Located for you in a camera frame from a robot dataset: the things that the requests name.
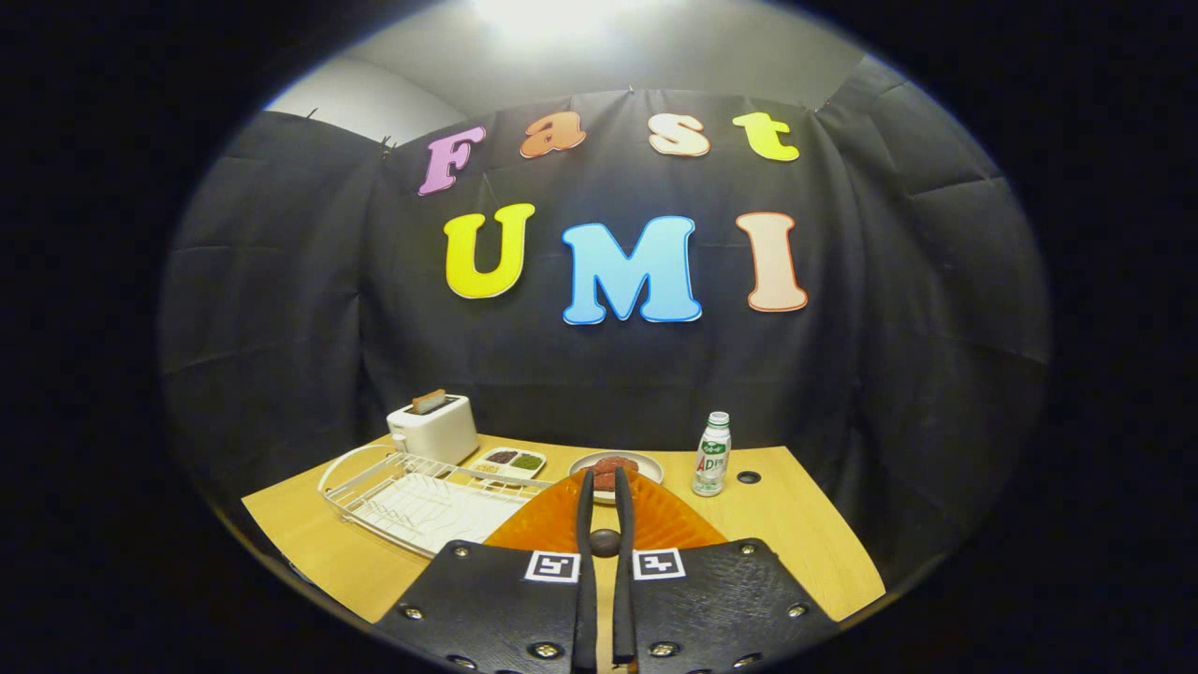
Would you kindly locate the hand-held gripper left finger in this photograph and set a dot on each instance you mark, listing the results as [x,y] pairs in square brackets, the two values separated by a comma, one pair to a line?
[487,599]

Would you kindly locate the black backdrop cloth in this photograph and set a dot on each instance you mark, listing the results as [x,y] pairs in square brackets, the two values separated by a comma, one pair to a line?
[889,374]

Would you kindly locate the white green drink bottle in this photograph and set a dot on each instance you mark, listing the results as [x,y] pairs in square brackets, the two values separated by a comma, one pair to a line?
[711,465]

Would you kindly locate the beige plate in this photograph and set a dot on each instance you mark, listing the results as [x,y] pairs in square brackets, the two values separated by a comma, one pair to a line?
[649,465]

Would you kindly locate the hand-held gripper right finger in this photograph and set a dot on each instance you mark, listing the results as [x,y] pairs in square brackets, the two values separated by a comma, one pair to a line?
[721,599]

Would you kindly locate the white toaster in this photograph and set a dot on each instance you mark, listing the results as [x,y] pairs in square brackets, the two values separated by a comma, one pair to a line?
[435,432]

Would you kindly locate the white divided condiment dish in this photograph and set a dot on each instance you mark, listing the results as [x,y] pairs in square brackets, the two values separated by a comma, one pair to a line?
[505,463]

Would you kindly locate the red sausage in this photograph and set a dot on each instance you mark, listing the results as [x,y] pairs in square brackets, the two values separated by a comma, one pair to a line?
[605,481]
[618,463]

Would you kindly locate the bread slice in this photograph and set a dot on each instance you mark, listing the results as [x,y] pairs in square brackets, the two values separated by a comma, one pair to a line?
[429,402]

